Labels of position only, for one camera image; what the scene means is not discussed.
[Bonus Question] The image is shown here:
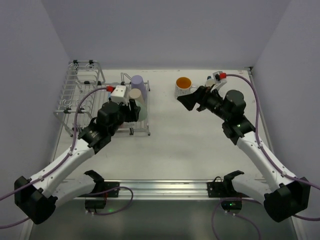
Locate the beige plastic cup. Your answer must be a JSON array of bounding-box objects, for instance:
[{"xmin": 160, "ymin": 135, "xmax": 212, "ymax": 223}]
[{"xmin": 129, "ymin": 88, "xmax": 146, "ymax": 107}]

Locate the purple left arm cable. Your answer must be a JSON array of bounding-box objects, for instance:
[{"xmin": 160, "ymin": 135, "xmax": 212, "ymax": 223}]
[{"xmin": 0, "ymin": 85, "xmax": 113, "ymax": 230}]

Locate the silver wire dish rack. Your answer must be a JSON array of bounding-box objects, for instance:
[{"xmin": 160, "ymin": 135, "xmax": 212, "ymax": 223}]
[{"xmin": 53, "ymin": 59, "xmax": 152, "ymax": 138}]

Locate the green plastic cup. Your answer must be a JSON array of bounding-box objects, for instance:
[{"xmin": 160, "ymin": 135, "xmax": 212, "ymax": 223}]
[{"xmin": 135, "ymin": 100, "xmax": 148, "ymax": 122}]

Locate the aluminium mounting rail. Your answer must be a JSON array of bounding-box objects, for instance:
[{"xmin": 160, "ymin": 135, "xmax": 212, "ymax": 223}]
[{"xmin": 74, "ymin": 178, "xmax": 268, "ymax": 201}]

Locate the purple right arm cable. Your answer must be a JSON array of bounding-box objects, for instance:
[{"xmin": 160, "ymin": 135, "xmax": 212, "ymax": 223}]
[{"xmin": 219, "ymin": 72, "xmax": 320, "ymax": 221}]

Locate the floral white mug orange inside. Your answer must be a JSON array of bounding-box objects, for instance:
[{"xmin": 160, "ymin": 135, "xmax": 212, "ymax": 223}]
[{"xmin": 174, "ymin": 77, "xmax": 198, "ymax": 99}]

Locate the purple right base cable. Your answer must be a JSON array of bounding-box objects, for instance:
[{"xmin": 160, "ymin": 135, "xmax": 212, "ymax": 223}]
[{"xmin": 211, "ymin": 198, "xmax": 263, "ymax": 240}]

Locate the purple plastic cup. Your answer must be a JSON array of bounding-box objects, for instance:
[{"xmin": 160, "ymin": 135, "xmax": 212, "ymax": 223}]
[{"xmin": 130, "ymin": 75, "xmax": 147, "ymax": 100}]

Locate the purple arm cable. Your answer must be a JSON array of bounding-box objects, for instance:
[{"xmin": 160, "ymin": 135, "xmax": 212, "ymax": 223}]
[
  {"xmin": 219, "ymin": 72, "xmax": 320, "ymax": 221},
  {"xmin": 0, "ymin": 85, "xmax": 113, "ymax": 230}
]

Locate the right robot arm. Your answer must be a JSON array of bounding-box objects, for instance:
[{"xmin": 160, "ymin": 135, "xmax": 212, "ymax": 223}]
[{"xmin": 177, "ymin": 86, "xmax": 311, "ymax": 223}]

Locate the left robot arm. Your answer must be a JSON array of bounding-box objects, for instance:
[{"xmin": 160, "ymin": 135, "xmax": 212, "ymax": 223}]
[{"xmin": 14, "ymin": 99, "xmax": 141, "ymax": 225}]

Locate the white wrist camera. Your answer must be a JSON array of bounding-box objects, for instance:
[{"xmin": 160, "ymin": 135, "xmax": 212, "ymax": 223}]
[
  {"xmin": 210, "ymin": 71, "xmax": 227, "ymax": 92},
  {"xmin": 110, "ymin": 85, "xmax": 128, "ymax": 105}
]

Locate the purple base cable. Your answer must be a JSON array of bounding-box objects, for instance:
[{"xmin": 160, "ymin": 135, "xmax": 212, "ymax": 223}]
[
  {"xmin": 211, "ymin": 198, "xmax": 263, "ymax": 240},
  {"xmin": 84, "ymin": 186, "xmax": 134, "ymax": 216}
]

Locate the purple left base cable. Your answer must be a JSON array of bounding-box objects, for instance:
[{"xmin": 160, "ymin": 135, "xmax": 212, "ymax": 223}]
[{"xmin": 84, "ymin": 186, "xmax": 134, "ymax": 216}]

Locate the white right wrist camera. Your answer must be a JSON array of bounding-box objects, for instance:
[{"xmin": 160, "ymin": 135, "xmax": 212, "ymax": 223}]
[{"xmin": 210, "ymin": 71, "xmax": 227, "ymax": 92}]

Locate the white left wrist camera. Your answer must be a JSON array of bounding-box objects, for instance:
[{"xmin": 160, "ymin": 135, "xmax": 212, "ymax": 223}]
[{"xmin": 110, "ymin": 85, "xmax": 128, "ymax": 105}]

